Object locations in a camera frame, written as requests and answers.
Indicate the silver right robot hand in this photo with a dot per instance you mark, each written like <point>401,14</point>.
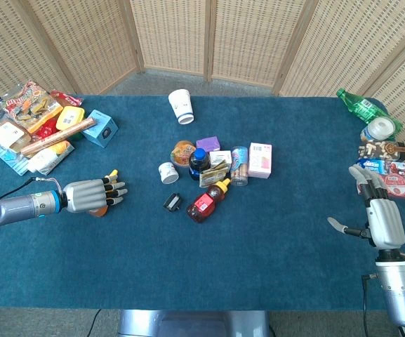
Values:
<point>384,221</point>

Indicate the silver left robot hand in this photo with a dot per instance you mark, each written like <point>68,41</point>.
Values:
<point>84,194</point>

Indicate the honey bottle yellow label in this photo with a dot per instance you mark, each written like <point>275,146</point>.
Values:
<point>98,212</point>

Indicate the silver-blue left robot arm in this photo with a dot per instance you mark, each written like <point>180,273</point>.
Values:
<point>19,207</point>

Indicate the silver-blue right robot arm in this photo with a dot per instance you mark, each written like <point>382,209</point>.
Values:
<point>398,295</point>

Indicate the cola bottle blue cap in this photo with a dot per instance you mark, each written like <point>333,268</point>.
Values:
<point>198,165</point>

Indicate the green soda bottle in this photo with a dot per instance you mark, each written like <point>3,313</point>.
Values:
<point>361,105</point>

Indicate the honey bottle red label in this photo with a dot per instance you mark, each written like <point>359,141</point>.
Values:
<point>202,207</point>

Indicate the blue white snack packet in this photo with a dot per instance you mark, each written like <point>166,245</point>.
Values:
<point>384,165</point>

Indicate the light blue cardboard box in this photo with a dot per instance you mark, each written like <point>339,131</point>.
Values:
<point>100,131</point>

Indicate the long brown snack tube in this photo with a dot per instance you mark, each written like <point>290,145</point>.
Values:
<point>58,135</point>

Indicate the brown nut chocolate box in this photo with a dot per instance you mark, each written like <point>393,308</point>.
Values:
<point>381,151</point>

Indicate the red foil pouch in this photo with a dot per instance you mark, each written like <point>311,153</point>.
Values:
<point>49,130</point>

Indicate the yellow plastic box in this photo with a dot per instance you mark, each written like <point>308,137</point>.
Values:
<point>69,117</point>

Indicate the light blue wipes packet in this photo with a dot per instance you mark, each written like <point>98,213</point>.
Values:
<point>12,161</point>

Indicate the small white plastic jar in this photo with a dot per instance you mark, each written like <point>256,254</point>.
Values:
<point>168,173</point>

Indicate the small black white clip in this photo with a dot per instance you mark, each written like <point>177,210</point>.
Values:
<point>172,202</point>

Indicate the clear jar white lid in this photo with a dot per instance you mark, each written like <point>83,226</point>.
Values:
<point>379,128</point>

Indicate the bread pack white label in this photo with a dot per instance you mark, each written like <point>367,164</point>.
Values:
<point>9,135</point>

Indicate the red snack packet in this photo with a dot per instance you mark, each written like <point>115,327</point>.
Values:
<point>68,98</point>

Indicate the orange jelly cup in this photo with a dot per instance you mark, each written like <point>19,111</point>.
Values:
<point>180,154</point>

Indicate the yellow-green seasoning sachet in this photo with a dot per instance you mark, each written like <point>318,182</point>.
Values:
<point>212,177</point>

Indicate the white paper cup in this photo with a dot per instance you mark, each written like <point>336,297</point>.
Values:
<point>181,105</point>

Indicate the small purple box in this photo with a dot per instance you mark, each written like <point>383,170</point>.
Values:
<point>208,144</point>

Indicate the blue table cloth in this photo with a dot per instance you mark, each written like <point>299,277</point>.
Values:
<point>202,263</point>

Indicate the pink and white box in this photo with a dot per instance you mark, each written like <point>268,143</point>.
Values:
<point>260,159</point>

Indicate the small white box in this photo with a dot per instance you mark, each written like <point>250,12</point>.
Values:
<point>221,156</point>

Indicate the clear biscuit stick canister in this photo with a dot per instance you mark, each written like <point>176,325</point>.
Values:
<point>239,165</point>

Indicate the silver-blue robot torso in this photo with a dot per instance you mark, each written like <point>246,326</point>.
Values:
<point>191,323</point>

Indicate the bamboo folding screen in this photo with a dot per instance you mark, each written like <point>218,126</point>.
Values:
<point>170,35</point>

